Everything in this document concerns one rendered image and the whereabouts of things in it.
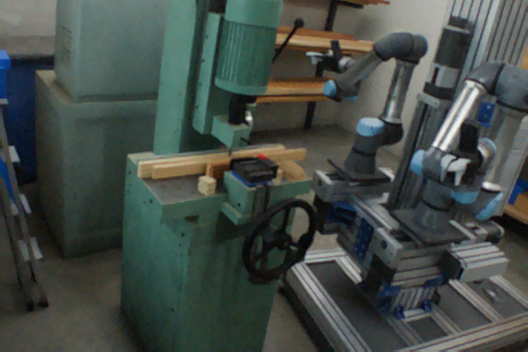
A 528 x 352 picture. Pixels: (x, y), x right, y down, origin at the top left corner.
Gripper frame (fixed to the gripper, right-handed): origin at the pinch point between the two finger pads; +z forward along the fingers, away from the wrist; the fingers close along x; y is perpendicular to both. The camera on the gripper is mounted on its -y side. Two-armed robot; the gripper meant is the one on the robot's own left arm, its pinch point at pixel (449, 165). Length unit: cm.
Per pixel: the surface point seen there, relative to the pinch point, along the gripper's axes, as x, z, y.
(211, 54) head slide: 84, -1, -16
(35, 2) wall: 303, -29, -35
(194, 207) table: 67, 19, 28
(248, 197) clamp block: 54, 9, 23
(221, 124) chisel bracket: 79, -3, 7
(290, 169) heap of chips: 62, -22, 23
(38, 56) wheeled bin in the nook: 246, -7, -2
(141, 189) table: 84, 27, 25
